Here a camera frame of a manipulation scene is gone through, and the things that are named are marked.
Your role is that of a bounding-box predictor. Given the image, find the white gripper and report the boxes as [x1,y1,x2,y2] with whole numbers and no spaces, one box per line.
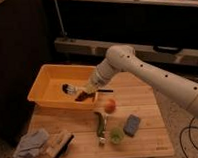
[85,71,108,94]

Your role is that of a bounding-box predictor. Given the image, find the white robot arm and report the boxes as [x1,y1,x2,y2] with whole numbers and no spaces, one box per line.
[85,45,198,119]

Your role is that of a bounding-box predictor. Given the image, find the dark brown object in tray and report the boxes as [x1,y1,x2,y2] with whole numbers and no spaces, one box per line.
[75,91,95,102]

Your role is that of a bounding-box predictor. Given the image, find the yellow plastic tray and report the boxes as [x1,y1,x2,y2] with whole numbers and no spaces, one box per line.
[27,64,98,110]

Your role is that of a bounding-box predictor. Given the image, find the wooden scrub brush block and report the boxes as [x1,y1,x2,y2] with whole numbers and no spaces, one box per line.
[46,130,74,158]

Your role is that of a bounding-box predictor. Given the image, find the orange tomato ball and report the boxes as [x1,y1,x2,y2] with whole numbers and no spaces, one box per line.
[104,99,116,114]

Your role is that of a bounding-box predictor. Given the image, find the wooden table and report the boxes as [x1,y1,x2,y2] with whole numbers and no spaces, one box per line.
[28,73,174,158]

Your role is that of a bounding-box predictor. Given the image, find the blue sponge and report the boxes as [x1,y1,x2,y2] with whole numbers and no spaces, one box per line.
[123,115,141,137]

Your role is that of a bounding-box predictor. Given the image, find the green pepper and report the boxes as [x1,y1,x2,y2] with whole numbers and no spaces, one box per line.
[94,112,104,138]

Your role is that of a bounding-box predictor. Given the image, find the green cup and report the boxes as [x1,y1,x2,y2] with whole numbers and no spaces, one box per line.
[109,127,125,145]

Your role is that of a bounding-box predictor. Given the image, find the metal fork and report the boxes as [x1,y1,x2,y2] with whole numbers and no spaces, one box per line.
[98,114,108,146]

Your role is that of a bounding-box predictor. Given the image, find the grey cloth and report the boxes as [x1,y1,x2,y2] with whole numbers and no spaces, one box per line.
[13,128,49,158]

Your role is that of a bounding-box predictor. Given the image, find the grey shelf rail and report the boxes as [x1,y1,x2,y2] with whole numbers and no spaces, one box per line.
[54,37,198,66]

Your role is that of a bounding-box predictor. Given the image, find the black cable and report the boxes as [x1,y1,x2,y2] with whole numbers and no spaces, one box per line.
[178,116,198,158]

